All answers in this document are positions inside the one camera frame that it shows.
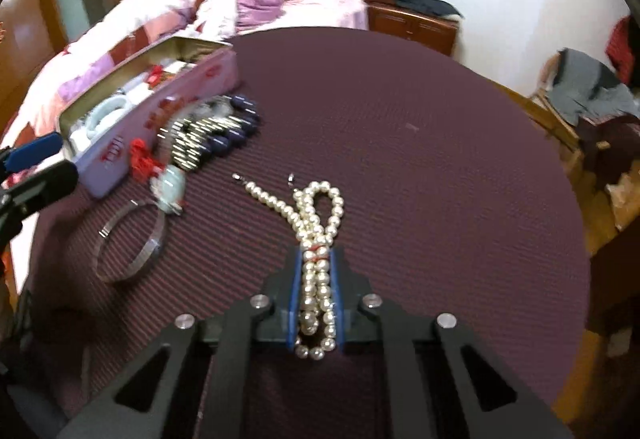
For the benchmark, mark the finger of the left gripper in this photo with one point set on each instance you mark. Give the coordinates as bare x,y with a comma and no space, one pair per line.
14,160
37,192

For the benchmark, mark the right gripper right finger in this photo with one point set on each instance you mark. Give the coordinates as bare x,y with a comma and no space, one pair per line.
441,380

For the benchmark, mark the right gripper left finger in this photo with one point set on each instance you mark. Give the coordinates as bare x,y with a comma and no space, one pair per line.
190,380

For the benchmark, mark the jade gourd red cord pendant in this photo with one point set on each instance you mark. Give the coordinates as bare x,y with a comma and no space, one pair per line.
167,182

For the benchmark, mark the coin charm red knot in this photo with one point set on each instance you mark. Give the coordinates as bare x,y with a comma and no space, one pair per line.
158,76

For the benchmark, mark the pink metal tin box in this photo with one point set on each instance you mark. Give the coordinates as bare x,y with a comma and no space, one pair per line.
203,69

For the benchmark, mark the pale white jade bangle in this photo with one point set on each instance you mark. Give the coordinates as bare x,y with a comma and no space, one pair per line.
105,115

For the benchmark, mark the thin silver bangle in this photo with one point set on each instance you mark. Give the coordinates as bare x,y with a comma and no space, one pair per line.
129,242

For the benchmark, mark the silver stretch watch band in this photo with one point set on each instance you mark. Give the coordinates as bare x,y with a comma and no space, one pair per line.
215,107

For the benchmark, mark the dark purple dotted tablecloth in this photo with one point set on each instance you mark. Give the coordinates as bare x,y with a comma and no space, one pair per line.
437,188

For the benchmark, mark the patchwork pink quilt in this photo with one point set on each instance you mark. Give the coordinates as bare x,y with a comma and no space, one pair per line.
130,27

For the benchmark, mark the bed with pink sheet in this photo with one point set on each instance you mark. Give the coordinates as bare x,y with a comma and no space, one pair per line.
349,14

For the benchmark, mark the purple blanket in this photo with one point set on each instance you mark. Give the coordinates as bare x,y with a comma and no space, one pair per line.
255,13

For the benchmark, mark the wicker chair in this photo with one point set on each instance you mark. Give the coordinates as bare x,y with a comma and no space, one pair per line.
554,124

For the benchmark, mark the grey clothes on chair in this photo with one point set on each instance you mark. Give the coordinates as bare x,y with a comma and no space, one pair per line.
586,88

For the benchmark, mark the wooden nightstand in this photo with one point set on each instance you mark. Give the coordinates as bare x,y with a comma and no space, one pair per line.
437,34

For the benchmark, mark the dark folded clothes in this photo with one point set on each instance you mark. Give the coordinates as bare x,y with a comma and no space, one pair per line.
432,8

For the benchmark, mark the red puffer jacket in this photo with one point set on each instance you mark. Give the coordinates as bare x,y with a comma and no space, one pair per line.
623,51

